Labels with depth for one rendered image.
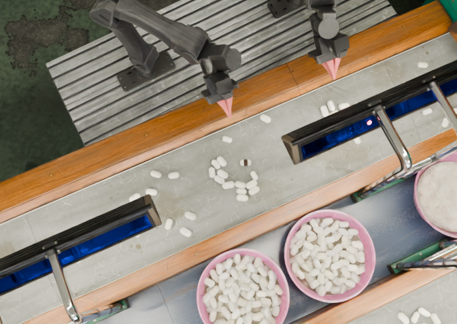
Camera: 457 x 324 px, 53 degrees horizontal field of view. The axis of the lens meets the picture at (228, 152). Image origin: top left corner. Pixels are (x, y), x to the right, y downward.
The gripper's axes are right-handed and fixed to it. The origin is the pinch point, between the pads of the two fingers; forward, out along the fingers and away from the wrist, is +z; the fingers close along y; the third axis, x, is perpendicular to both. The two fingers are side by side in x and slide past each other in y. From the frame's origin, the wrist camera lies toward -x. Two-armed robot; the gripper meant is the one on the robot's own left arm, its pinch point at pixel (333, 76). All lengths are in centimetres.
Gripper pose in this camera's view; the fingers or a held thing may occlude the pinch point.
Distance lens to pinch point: 144.9
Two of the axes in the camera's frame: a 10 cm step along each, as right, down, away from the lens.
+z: 3.1, 8.4, 4.5
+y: 9.1, -3.9, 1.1
